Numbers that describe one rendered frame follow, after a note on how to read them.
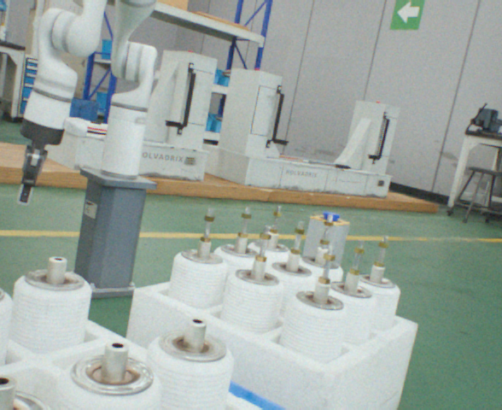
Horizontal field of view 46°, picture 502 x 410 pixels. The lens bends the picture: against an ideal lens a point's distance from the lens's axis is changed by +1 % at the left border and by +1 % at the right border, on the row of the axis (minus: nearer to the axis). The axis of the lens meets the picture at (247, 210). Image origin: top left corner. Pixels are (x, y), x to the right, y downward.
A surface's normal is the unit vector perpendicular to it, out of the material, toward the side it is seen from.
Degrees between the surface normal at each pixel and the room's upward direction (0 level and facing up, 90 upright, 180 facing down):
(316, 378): 90
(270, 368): 90
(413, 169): 90
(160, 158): 90
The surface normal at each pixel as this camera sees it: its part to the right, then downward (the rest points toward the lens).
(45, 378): -0.55, 0.03
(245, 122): -0.76, -0.04
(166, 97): 0.63, 0.24
